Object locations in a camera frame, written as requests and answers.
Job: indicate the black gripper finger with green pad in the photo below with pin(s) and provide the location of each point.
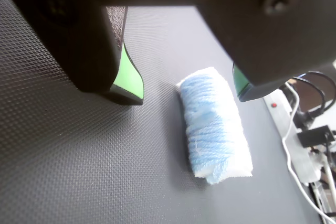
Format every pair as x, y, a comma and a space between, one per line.
78, 51
275, 45

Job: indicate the white block blue yarn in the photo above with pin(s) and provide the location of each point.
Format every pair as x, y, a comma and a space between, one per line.
210, 124

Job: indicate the white power strip, red switch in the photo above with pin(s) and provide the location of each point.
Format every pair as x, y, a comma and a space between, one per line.
280, 115

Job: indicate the small black box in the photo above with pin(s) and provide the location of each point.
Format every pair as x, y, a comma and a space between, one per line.
315, 136

